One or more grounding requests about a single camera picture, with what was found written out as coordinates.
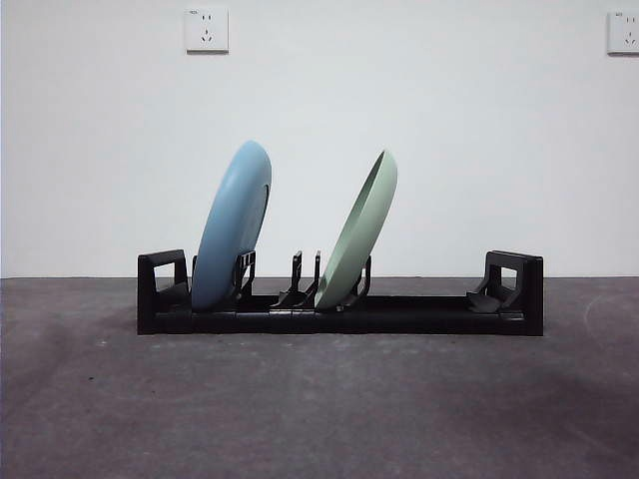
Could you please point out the pale green round plate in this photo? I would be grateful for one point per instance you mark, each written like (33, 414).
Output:
(359, 239)

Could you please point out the blue round plate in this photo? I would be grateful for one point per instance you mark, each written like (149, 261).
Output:
(229, 224)

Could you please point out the black plastic plate rack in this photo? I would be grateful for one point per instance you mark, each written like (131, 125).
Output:
(424, 319)

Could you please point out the white wall socket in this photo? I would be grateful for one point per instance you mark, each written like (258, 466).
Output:
(624, 32)
(207, 30)

